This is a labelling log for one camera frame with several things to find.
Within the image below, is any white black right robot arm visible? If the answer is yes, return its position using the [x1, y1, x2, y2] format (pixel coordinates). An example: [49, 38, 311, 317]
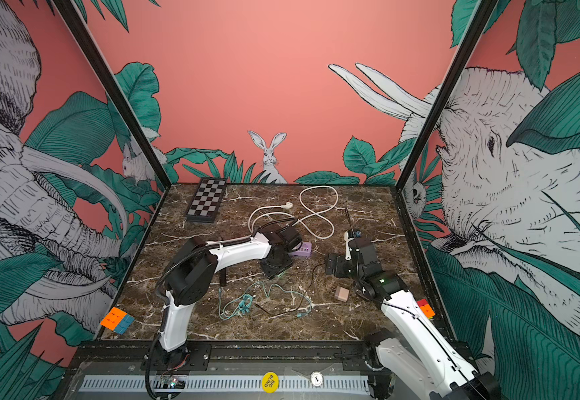
[326, 231, 502, 399]

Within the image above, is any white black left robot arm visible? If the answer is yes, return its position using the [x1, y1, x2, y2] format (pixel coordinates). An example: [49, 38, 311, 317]
[145, 223, 302, 370]

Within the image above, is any purple power strip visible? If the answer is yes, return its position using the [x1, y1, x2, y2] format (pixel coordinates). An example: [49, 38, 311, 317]
[290, 242, 312, 258]

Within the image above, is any pink cube block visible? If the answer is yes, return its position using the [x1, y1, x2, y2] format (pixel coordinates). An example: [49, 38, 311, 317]
[334, 287, 350, 303]

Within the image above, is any multicolour puzzle cube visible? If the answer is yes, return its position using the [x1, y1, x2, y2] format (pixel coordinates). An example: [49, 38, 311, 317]
[416, 299, 436, 319]

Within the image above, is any black white checkerboard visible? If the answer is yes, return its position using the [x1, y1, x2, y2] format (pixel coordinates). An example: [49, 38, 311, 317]
[186, 178, 228, 223]

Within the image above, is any yellow round sticker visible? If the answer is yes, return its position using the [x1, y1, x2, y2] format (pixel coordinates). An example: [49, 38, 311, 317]
[261, 372, 280, 393]

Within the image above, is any orange blue puzzle cube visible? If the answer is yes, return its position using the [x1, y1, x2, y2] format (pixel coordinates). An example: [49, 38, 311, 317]
[100, 308, 135, 334]

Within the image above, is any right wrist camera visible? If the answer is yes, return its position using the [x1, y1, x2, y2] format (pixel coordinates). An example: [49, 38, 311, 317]
[344, 228, 361, 261]

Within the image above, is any thin black cable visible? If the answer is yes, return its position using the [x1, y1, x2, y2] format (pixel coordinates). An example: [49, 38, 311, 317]
[257, 262, 328, 317]

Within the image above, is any teal usb cable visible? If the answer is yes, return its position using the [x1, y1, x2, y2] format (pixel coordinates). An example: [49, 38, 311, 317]
[218, 279, 315, 321]

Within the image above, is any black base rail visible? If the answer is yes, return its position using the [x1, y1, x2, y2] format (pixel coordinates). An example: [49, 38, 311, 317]
[70, 340, 379, 372]

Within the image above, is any white slotted rail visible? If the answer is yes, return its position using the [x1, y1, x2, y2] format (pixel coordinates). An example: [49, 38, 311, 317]
[78, 375, 370, 395]

